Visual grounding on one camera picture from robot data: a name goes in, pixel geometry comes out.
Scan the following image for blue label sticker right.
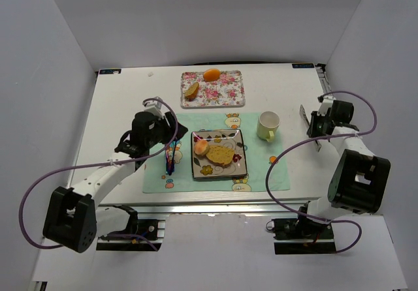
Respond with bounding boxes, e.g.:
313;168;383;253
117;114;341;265
291;63;315;69

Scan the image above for blue label sticker left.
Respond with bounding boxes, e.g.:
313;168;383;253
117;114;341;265
99;69;121;75

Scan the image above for sliced bread piece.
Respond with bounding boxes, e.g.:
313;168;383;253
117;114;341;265
205;145;235;166
184;82;200;101

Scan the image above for orange round bun bottom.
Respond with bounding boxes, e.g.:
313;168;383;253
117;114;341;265
193;140;210;156

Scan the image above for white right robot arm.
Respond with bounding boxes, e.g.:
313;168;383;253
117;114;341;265
295;97;391;234

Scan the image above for purple iridescent spoon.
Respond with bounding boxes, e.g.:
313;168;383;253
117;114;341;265
169;140;183;173

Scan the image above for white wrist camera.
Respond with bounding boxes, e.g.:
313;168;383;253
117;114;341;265
142;97;165;119
317;95;335;116

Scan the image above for mint green cartoon placemat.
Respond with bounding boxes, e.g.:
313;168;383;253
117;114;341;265
142;113;283;194

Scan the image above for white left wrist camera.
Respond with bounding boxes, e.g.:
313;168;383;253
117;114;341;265
142;97;165;119

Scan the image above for pale yellow mug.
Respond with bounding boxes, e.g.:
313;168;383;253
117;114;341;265
256;111;280;142

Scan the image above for aluminium table edge rail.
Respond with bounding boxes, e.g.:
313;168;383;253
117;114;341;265
315;63;373;215

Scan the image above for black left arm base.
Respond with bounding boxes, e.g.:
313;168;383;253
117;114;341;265
96;205;166;252

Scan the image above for blue label sticker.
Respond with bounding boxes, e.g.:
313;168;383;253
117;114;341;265
99;69;121;75
291;63;315;69

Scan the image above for square floral ceramic plate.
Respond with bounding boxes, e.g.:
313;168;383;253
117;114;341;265
191;129;248;180

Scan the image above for orange round bun top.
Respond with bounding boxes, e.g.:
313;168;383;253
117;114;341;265
202;69;221;82

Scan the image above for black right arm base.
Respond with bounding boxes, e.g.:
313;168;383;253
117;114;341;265
265;217;336;255

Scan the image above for floral serving tray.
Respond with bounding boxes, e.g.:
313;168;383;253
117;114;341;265
180;70;246;109

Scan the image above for purple iridescent knife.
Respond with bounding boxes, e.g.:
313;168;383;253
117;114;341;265
165;147;174;176

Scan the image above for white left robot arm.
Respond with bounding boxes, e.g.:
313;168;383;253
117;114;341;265
42;112;188;253

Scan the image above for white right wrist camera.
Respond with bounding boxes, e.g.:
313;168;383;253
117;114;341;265
317;95;335;116

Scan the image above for orange round bun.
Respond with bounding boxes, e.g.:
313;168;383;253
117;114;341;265
193;140;210;156
202;69;221;82

